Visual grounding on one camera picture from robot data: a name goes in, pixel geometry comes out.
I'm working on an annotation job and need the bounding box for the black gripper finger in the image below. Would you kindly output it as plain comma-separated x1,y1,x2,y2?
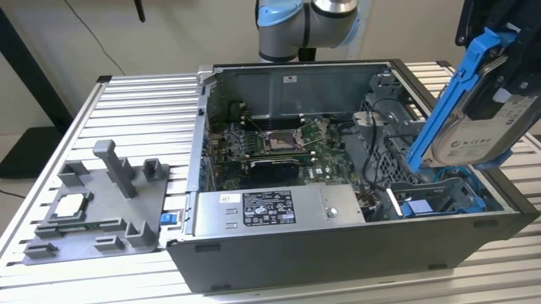
467,84,515,121

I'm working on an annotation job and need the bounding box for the hard disk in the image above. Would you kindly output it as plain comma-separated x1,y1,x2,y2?
404,27,541,172

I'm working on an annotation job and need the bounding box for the grey disk bay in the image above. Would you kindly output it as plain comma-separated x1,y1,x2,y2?
342,74,504,222

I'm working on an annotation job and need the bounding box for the blue carrier in bay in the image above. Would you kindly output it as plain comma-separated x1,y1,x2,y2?
400,199,435,218

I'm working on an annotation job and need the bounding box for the green motherboard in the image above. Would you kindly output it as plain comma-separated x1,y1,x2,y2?
206,117,361,191

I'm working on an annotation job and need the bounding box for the metal socket cover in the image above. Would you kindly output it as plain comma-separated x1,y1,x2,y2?
296,122,330,143

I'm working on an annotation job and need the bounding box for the black RAM slot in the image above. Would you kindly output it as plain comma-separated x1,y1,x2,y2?
241,114,306,125

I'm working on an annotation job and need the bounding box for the CPU socket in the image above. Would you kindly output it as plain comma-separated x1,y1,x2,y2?
262,129,304,153

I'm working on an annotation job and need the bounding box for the silver power supply unit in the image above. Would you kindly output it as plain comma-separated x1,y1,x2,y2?
193,183,368,237

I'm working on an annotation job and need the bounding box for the thin locking lever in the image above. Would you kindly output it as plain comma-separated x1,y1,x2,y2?
248,117,269,134

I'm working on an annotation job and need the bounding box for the black graphics card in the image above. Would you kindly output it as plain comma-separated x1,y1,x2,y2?
248,158,302,184

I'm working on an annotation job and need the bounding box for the open black PC case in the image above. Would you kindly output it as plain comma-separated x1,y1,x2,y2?
167,58,541,294

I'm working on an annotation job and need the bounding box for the black antenna rod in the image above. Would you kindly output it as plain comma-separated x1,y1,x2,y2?
133,0,147,23

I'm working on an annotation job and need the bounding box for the grey parts rack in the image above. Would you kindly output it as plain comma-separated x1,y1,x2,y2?
19,139,173,267

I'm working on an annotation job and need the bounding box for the green RAM stick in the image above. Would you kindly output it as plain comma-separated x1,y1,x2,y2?
54,221,129,234

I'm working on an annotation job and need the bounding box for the silver CPU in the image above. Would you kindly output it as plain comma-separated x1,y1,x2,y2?
51,192,91,220

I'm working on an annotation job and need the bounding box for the black stand with base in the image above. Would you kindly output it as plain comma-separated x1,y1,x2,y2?
0,6,75,180

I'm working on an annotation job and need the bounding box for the blue wire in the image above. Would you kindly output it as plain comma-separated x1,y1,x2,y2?
435,166,471,185

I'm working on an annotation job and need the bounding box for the long black wire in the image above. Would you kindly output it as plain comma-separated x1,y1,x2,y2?
361,98,408,187

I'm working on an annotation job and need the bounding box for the thin black wall cable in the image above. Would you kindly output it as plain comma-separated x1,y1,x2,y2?
66,0,127,76

